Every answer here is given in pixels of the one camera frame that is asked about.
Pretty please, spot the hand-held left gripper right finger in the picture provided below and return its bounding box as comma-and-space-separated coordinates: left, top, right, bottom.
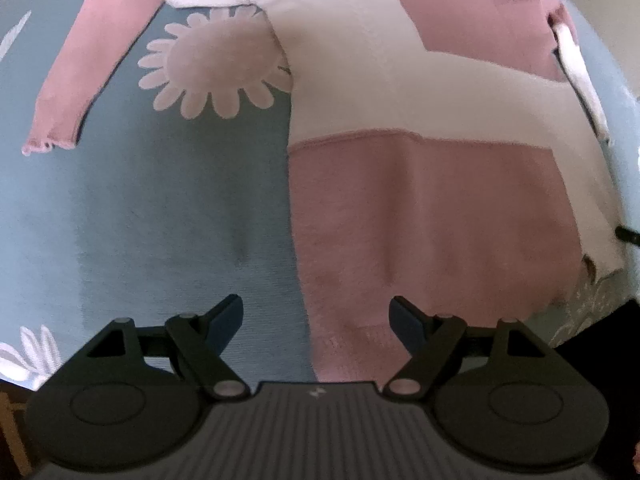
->
382, 296, 553, 401

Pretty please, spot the pink and white sweater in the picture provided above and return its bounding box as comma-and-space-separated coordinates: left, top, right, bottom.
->
22, 0, 628, 383

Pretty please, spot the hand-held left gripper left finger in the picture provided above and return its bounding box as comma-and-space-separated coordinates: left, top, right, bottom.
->
87, 294, 251, 401

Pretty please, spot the blue floral bed sheet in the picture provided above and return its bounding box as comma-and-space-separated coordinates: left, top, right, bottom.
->
0, 0, 640, 391

